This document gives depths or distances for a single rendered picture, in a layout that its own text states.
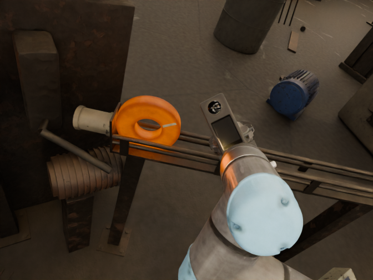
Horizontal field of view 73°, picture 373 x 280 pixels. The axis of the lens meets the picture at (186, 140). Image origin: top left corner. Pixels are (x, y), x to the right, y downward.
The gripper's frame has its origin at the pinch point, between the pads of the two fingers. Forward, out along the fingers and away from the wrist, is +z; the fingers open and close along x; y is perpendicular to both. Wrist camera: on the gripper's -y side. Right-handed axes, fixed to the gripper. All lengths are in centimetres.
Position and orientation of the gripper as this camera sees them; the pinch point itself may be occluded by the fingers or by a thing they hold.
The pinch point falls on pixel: (226, 125)
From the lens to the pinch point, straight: 59.2
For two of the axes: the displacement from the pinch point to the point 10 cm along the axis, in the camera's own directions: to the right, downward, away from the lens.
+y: 4.4, 8.7, 2.4
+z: 0.6, -2.9, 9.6
